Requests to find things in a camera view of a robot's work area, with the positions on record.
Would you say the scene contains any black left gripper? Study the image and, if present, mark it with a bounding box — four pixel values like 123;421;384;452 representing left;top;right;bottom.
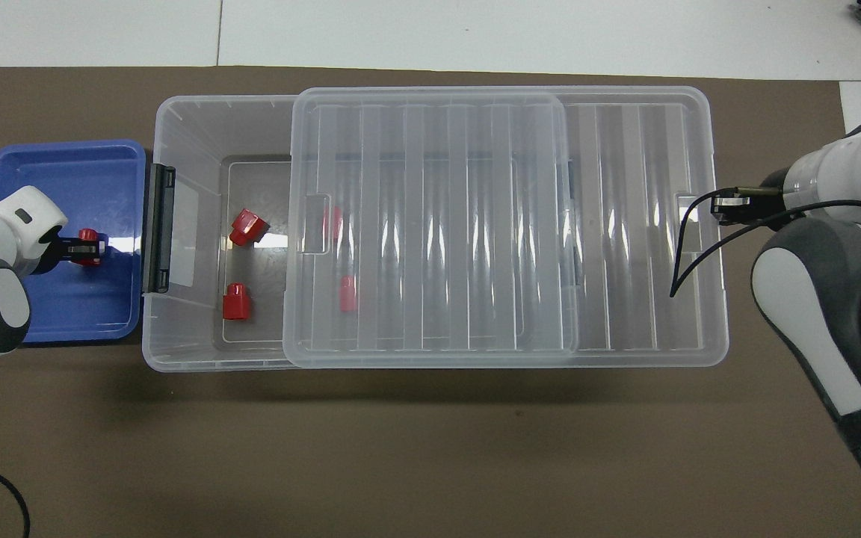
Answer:
30;227;105;276

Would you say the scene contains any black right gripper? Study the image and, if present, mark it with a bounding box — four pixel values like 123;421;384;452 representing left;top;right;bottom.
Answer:
712;167;794;224

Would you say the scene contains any clear ribbed plastic lid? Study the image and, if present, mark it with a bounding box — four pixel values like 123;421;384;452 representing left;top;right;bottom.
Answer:
283;86;730;368

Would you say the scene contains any blue plastic tray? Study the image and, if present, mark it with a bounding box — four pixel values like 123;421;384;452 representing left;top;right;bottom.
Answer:
0;139;149;344

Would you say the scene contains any clear plastic storage box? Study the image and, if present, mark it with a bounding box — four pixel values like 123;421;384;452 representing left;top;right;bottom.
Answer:
141;93;581;372

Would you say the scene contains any brown table mat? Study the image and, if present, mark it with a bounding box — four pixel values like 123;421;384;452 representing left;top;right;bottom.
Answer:
0;66;861;538

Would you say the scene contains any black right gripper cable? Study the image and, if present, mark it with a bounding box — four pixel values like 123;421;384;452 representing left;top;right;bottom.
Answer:
670;196;805;298

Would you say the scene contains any black box latch handle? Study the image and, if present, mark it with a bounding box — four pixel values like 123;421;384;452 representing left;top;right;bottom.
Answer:
143;163;177;294

